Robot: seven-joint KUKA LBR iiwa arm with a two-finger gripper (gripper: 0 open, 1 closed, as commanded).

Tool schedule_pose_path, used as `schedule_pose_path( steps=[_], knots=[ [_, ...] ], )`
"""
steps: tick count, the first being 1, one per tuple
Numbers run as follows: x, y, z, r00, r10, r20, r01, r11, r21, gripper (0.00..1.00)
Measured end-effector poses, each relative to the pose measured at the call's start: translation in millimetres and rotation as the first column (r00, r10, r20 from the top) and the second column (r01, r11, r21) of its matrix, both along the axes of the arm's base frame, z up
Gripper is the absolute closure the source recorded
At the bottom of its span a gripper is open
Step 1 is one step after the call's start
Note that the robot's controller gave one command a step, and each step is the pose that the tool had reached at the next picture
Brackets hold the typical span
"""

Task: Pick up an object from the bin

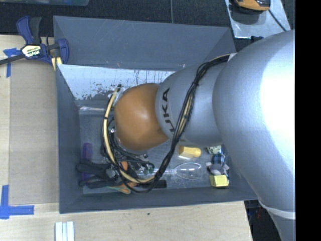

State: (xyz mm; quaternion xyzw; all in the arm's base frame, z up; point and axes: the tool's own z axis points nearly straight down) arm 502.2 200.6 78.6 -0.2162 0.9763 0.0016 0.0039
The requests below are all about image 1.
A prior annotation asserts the orange and green tool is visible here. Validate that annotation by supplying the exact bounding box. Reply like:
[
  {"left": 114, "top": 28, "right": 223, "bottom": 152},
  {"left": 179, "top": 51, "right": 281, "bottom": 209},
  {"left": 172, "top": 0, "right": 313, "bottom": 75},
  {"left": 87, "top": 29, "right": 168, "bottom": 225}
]
[{"left": 107, "top": 181, "right": 137, "bottom": 195}]

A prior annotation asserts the purple comb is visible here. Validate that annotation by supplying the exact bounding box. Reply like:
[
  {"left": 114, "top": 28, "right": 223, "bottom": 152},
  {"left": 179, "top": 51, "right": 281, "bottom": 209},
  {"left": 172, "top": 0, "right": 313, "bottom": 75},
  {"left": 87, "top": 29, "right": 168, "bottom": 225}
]
[{"left": 81, "top": 142, "right": 94, "bottom": 183}]

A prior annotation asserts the yellow block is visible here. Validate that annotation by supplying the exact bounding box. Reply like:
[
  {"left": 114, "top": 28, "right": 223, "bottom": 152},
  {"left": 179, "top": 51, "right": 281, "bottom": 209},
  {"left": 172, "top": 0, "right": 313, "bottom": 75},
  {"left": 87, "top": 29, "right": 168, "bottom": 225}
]
[{"left": 178, "top": 146, "right": 202, "bottom": 159}]

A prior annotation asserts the grey and blue toy animal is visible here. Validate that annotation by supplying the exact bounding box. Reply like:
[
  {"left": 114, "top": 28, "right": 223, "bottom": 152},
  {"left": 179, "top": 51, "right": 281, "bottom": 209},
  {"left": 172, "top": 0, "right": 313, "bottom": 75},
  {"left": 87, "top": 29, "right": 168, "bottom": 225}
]
[{"left": 205, "top": 152, "right": 230, "bottom": 176}]

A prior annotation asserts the yellow sponge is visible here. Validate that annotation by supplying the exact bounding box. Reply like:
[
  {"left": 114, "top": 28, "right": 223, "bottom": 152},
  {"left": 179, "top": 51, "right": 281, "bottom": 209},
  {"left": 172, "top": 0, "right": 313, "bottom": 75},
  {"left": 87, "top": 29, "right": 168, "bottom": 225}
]
[{"left": 209, "top": 174, "right": 230, "bottom": 189}]

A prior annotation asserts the pale wood flat board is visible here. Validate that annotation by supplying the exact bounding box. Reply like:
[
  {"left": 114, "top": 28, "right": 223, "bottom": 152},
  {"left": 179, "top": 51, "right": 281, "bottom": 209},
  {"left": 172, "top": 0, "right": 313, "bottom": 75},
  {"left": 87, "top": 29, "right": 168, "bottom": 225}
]
[{"left": 8, "top": 61, "right": 60, "bottom": 206}]

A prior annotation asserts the grey metal bin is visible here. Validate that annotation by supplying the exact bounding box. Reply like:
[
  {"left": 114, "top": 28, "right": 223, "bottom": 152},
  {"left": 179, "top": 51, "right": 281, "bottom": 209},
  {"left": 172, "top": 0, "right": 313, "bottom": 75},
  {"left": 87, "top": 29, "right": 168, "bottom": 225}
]
[{"left": 53, "top": 15, "right": 259, "bottom": 214}]

